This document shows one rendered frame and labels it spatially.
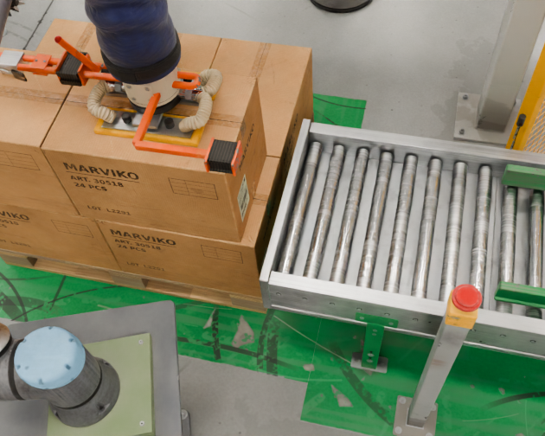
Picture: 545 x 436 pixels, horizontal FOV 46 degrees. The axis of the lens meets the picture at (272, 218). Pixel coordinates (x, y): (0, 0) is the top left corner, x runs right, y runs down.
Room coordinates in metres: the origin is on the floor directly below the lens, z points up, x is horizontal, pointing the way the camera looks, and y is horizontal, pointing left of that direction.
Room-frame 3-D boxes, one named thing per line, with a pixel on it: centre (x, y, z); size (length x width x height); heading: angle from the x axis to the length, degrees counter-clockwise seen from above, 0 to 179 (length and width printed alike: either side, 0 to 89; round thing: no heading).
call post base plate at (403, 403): (0.64, -0.44, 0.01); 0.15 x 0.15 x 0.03; 71
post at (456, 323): (0.64, -0.44, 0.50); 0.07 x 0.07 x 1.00; 71
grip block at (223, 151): (1.12, 0.11, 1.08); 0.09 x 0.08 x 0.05; 162
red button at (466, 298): (0.64, -0.44, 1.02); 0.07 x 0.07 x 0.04
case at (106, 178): (1.45, 0.34, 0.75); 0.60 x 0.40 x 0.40; 71
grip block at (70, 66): (1.54, 0.55, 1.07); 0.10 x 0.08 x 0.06; 162
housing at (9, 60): (1.61, 0.76, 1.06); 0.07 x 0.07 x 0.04; 72
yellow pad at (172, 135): (1.38, 0.34, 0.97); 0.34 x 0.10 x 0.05; 72
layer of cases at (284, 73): (1.81, 0.47, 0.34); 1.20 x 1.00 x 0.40; 71
